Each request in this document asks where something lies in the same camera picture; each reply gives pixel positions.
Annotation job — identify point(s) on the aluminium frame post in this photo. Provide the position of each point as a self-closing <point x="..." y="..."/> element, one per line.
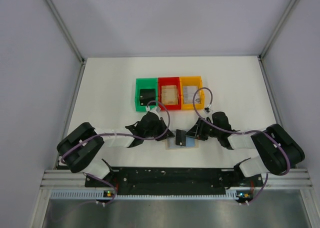
<point x="64" y="30"/>
<point x="278" y="28"/>

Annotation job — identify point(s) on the yellow plastic bin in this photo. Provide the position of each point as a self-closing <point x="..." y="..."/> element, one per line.
<point x="193" y="81"/>

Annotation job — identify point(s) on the right aluminium frame post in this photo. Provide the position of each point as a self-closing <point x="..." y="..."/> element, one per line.
<point x="278" y="28"/>

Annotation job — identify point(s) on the green plastic bin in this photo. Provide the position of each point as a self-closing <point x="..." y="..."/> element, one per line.
<point x="144" y="83"/>

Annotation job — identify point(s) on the left aluminium frame post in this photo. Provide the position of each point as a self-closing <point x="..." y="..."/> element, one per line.
<point x="64" y="30"/>

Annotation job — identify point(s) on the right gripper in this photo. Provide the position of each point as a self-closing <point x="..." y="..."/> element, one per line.
<point x="200" y="129"/>

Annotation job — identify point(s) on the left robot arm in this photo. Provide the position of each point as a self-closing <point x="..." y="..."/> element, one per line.
<point x="81" y="149"/>

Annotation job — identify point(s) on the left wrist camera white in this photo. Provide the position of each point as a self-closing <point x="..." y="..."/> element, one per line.
<point x="154" y="110"/>

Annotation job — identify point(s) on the silver cards stack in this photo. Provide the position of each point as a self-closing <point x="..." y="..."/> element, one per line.
<point x="188" y="94"/>

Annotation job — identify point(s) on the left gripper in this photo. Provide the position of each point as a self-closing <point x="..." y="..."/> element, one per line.
<point x="160" y="129"/>

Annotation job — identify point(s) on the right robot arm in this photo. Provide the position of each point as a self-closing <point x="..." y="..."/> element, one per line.
<point x="277" y="151"/>

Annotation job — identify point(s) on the grey slotted cable duct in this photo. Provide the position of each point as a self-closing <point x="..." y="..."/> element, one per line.
<point x="106" y="194"/>

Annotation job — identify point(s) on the black cards stack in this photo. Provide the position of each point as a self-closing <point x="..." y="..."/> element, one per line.
<point x="146" y="95"/>

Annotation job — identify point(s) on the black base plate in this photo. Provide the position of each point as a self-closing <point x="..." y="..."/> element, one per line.
<point x="178" y="181"/>

